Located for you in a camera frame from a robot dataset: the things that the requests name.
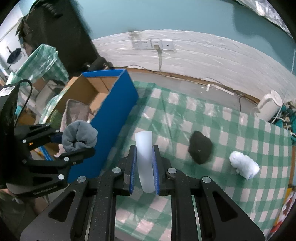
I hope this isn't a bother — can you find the white bar on floor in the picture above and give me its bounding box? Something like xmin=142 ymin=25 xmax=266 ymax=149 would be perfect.
xmin=206 ymin=83 xmax=235 ymax=96

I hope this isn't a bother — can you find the white wall socket strip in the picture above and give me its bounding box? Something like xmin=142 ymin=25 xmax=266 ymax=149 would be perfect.
xmin=132 ymin=39 xmax=175 ymax=51

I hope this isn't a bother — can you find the green checkered tablecloth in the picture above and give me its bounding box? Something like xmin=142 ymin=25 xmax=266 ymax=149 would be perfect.
xmin=104 ymin=81 xmax=292 ymax=235

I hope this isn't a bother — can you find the red white bag pile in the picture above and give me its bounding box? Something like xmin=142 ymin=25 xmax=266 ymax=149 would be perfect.
xmin=269 ymin=187 xmax=295 ymax=236

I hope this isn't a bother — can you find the grey sock ball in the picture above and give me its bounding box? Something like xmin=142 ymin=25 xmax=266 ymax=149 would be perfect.
xmin=62 ymin=120 xmax=98 ymax=152

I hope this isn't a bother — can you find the grey cloth towel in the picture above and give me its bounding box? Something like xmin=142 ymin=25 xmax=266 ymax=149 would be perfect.
xmin=55 ymin=99 xmax=91 ymax=158

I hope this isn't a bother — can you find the grey plugged power cable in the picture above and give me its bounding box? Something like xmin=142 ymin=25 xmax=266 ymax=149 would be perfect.
xmin=154 ymin=45 xmax=164 ymax=73

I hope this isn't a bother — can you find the white plastic bag bundle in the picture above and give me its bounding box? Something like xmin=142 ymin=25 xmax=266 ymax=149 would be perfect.
xmin=229 ymin=151 xmax=260 ymax=180

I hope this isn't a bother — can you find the silver foil sheet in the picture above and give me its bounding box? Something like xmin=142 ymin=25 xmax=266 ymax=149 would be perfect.
xmin=236 ymin=0 xmax=292 ymax=38

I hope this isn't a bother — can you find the white foam sheet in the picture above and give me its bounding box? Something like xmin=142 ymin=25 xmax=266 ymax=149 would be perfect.
xmin=135 ymin=131 xmax=155 ymax=193

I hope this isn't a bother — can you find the white electric kettle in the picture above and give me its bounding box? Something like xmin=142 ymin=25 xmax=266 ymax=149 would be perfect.
xmin=250 ymin=90 xmax=283 ymax=121

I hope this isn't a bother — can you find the black sock ball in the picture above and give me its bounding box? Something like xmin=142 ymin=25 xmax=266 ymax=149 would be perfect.
xmin=188 ymin=131 xmax=213 ymax=165

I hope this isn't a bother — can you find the green bubble wrap sheet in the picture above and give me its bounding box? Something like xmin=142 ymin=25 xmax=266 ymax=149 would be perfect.
xmin=49 ymin=109 xmax=63 ymax=129

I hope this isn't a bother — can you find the green checkered side cloth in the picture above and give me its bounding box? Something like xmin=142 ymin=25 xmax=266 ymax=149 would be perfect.
xmin=6 ymin=44 xmax=69 ymax=84

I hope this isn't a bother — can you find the blue cardboard box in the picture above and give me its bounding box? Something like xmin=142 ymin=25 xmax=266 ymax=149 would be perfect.
xmin=30 ymin=69 xmax=139 ymax=184

